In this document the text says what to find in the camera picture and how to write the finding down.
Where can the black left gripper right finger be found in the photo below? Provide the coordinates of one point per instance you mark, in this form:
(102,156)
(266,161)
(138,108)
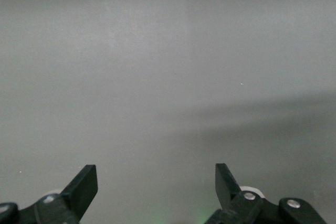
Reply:
(225,187)

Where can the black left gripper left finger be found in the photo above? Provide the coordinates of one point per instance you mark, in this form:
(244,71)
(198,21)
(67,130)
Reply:
(81,190)

